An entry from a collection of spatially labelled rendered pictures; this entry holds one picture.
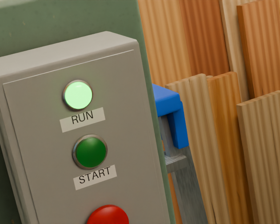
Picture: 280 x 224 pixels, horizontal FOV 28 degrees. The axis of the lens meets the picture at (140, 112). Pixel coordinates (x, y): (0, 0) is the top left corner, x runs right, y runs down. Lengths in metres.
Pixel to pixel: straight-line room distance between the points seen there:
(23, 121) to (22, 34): 0.08
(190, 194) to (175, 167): 0.10
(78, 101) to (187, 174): 1.10
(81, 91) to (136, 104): 0.04
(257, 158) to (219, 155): 0.14
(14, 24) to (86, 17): 0.05
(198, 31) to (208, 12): 0.08
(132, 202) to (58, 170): 0.06
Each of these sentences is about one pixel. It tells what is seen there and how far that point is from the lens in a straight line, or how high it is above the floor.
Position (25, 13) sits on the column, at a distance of 0.41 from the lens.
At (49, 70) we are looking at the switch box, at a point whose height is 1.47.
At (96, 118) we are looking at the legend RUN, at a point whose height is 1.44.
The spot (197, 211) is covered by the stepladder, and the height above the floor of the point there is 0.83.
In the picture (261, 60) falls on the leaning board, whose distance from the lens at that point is 2.09.
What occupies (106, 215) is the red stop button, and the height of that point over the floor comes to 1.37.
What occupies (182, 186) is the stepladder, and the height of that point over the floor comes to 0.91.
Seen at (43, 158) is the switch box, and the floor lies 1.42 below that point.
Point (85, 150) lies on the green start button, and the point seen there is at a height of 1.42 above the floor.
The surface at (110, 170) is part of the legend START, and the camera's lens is 0.38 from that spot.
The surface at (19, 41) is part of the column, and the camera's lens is 0.41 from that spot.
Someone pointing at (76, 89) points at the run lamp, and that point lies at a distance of 0.35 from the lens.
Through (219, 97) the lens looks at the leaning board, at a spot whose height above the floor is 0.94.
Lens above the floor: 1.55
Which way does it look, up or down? 18 degrees down
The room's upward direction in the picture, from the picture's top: 10 degrees counter-clockwise
